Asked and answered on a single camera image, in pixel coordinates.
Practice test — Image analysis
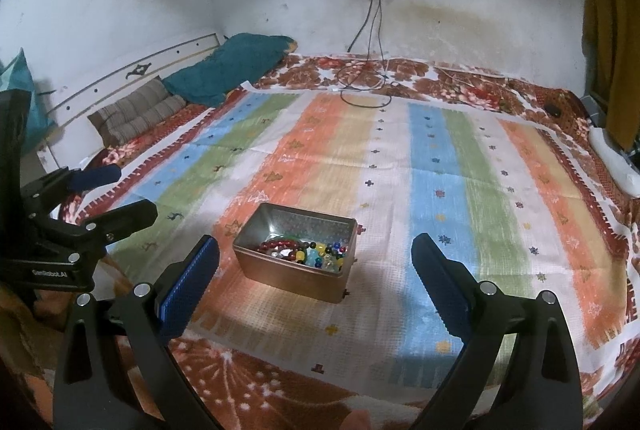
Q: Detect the red bead bracelet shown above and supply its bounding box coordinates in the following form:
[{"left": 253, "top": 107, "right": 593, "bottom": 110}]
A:
[{"left": 257, "top": 237, "right": 306, "bottom": 256}]

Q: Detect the metal tin box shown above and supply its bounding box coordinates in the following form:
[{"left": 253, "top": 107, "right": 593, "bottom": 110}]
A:
[{"left": 232, "top": 202, "right": 359, "bottom": 305}]

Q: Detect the yellow hanging cloth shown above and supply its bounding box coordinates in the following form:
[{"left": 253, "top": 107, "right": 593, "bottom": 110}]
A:
[{"left": 582, "top": 0, "right": 640, "bottom": 132}]

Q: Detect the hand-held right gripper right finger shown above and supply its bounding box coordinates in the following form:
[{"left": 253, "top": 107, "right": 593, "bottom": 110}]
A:
[{"left": 411, "top": 233, "right": 586, "bottom": 430}]

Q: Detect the black cable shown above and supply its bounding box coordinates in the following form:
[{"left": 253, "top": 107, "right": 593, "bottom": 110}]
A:
[{"left": 336, "top": 0, "right": 397, "bottom": 109}]

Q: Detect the colourful striped mat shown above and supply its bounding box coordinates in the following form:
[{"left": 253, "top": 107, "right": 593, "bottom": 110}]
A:
[{"left": 82, "top": 88, "right": 634, "bottom": 392}]

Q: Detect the brown striped pillow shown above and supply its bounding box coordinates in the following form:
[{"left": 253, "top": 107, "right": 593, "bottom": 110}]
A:
[{"left": 87, "top": 78, "right": 189, "bottom": 146}]

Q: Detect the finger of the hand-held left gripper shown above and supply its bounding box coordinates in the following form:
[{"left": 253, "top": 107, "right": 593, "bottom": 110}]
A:
[
  {"left": 79, "top": 198, "right": 159, "bottom": 244},
  {"left": 64, "top": 163, "right": 123, "bottom": 194}
]

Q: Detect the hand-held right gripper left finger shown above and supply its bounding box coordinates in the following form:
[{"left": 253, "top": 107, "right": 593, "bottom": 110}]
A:
[{"left": 52, "top": 234, "right": 221, "bottom": 430}]

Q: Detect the multicolour bead bracelet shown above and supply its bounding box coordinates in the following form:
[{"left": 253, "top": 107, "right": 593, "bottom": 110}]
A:
[{"left": 320, "top": 239, "right": 349, "bottom": 270}]

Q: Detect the white bed headboard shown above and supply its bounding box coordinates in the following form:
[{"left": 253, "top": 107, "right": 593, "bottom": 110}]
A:
[{"left": 30, "top": 33, "right": 221, "bottom": 172}]

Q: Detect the teal folded blanket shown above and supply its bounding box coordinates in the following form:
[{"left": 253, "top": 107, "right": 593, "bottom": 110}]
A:
[{"left": 161, "top": 33, "right": 299, "bottom": 109}]

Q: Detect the teal cushion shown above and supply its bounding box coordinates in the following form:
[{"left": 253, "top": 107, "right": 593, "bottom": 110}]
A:
[{"left": 0, "top": 47, "right": 57, "bottom": 147}]

